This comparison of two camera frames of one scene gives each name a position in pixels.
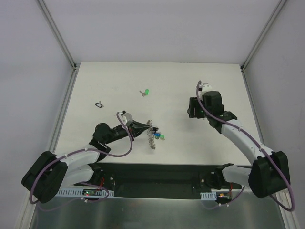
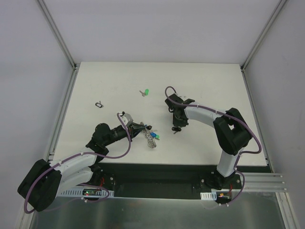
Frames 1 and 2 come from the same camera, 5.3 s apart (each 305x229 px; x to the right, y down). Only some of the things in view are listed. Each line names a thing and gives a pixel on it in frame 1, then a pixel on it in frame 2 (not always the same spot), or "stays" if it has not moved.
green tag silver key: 146,92 stays
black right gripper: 193,110 → 179,120
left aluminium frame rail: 76,68 stays
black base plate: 169,180 stays
